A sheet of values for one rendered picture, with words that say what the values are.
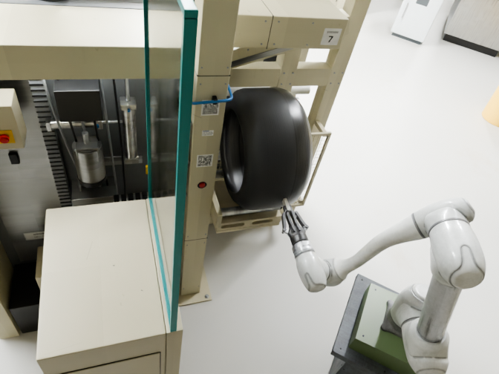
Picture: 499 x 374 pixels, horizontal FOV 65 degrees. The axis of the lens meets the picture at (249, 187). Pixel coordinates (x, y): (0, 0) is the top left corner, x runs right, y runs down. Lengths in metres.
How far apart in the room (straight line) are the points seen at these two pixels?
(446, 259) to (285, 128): 0.82
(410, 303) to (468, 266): 0.62
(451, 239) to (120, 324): 1.04
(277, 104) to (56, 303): 1.15
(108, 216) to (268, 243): 1.80
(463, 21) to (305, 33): 6.06
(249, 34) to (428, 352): 1.49
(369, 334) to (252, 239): 1.37
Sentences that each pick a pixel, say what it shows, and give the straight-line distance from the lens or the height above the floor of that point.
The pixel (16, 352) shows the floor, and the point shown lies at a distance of 2.76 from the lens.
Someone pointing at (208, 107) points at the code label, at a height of 1.51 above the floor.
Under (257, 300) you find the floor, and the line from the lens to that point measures 2.81.
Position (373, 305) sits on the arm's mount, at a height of 0.74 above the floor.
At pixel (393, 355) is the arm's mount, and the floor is 0.76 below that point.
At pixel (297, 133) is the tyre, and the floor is 1.43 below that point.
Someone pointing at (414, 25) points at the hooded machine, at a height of 0.27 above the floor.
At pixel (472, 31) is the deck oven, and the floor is 0.28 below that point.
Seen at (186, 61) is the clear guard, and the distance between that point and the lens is 0.59.
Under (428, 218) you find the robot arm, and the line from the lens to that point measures 1.48.
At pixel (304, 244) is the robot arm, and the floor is 1.13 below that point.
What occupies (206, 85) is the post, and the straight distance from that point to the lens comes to 1.58.
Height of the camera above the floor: 2.43
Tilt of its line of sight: 44 degrees down
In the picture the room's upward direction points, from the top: 13 degrees clockwise
